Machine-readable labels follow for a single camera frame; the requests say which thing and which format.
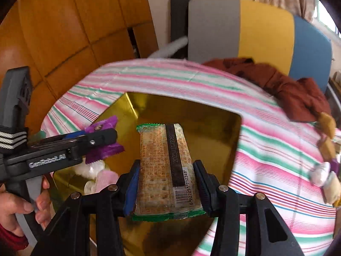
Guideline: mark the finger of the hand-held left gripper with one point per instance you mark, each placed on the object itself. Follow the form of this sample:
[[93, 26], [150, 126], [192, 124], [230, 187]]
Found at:
[[102, 138], [74, 134]]

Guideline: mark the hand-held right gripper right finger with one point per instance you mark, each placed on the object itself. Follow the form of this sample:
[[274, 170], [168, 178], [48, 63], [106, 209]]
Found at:
[[204, 192]]

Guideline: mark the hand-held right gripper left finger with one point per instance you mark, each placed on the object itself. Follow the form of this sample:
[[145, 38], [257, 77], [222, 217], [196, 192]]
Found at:
[[132, 192]]

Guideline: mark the purple snack packet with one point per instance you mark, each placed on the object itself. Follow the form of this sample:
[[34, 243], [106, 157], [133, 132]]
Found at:
[[106, 124]]

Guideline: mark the green-edged cracker packet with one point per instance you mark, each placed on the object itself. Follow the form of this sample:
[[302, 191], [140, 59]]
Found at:
[[159, 165]]

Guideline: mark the gold box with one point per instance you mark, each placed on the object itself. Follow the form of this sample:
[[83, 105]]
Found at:
[[207, 133]]

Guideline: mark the white sponge block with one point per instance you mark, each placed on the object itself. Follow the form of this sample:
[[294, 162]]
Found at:
[[319, 174]]

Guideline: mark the person's left forearm red sleeve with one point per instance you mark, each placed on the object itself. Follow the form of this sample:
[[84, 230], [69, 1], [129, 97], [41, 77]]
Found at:
[[10, 238]]

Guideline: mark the person's left hand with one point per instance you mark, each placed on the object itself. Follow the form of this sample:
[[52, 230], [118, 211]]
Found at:
[[16, 208]]

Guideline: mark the pink snack packet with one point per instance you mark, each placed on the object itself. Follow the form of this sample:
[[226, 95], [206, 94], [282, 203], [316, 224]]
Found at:
[[106, 180]]

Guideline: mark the clear bag of white candies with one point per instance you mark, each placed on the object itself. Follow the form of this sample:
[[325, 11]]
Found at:
[[92, 169]]

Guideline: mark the green object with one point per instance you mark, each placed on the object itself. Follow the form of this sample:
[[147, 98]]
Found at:
[[38, 135]]

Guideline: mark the small clear candy packet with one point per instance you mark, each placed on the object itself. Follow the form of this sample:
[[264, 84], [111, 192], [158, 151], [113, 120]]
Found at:
[[89, 187]]

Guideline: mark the striped tablecloth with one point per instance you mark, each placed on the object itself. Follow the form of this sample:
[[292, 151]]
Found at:
[[266, 152]]

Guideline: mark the white cloth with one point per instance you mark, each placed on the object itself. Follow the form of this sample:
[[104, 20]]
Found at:
[[170, 48]]

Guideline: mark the wooden wardrobe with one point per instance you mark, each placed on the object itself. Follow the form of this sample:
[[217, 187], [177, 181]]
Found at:
[[66, 18]]

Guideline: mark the cream snack packet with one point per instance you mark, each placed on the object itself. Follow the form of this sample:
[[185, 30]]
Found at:
[[332, 189]]

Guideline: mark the rust brown garment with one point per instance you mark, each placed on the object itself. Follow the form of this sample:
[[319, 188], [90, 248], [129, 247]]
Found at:
[[293, 93]]

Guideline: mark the yellow snack packet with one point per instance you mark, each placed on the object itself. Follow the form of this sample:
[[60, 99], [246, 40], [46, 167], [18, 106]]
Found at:
[[337, 203]]

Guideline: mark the small purple candy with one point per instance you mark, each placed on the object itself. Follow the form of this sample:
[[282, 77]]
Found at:
[[335, 165]]

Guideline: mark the grey yellow blue sofa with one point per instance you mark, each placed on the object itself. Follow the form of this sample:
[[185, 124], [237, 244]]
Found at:
[[266, 32]]

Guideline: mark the wooden side shelf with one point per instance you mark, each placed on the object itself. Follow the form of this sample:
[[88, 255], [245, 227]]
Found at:
[[336, 81]]

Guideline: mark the window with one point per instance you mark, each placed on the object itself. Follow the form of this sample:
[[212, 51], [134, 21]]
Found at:
[[329, 18]]

